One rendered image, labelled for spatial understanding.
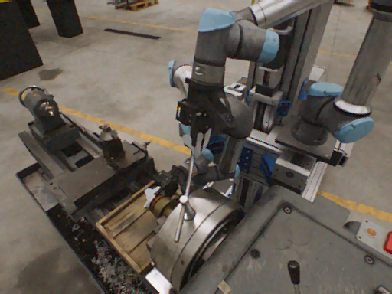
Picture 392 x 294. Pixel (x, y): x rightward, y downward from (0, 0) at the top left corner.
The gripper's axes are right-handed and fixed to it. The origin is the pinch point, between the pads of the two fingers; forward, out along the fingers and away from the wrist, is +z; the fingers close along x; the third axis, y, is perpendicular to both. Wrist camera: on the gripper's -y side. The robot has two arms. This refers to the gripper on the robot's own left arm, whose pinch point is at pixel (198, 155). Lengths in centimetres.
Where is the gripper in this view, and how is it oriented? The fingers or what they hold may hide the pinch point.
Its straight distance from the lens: 67.4
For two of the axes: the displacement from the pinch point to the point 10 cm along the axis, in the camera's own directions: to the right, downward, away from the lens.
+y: -7.6, -4.2, 4.9
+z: -1.7, 8.6, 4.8
